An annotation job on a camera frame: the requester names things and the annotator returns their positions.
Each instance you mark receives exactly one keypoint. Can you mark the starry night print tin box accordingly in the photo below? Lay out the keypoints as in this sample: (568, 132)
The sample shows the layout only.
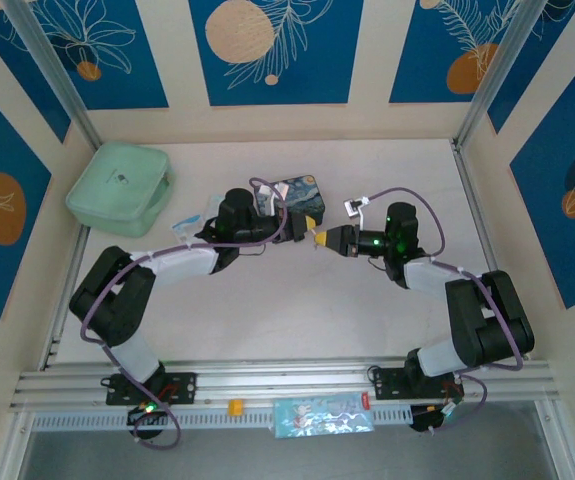
(302, 195)

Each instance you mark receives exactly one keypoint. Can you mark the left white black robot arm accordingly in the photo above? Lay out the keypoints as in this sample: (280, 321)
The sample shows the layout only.
(187, 265)

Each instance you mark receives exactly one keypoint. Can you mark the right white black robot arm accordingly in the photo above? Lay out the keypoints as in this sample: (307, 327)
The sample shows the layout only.
(467, 310)

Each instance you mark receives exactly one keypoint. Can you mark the clear blue wipe packet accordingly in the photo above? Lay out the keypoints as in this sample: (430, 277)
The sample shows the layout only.
(214, 206)

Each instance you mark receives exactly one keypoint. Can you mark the white blue printed packet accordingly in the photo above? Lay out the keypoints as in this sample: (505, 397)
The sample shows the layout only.
(187, 227)

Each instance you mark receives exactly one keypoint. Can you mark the mint green zip pouch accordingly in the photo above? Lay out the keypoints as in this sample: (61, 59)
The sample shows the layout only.
(117, 187)

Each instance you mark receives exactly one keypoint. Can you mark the blue cartoon tissue packet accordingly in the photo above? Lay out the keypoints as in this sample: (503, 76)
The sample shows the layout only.
(322, 415)

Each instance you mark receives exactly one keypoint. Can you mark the small yellow block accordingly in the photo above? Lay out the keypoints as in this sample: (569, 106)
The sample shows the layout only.
(237, 407)

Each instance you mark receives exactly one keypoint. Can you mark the right black controller with LED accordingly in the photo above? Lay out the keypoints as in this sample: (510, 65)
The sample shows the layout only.
(424, 420)

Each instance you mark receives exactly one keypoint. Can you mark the black controller with led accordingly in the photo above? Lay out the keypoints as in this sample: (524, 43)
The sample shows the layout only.
(424, 420)
(139, 417)

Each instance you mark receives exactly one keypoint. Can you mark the left black controller with LED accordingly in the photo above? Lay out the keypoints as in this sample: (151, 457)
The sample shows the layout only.
(139, 417)

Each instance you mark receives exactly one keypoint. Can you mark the aluminium mounting rail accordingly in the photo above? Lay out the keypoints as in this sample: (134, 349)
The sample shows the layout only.
(287, 375)

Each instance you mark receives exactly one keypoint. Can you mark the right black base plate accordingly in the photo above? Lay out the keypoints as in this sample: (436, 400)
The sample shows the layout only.
(387, 385)

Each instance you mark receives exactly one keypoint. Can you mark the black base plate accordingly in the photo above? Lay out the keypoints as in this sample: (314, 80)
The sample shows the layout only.
(387, 385)
(182, 387)

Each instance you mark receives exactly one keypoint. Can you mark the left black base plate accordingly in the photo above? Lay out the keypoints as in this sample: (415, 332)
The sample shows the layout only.
(182, 387)

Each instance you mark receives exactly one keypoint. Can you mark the aluminium frame post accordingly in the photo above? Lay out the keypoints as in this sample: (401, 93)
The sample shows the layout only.
(497, 70)
(52, 65)

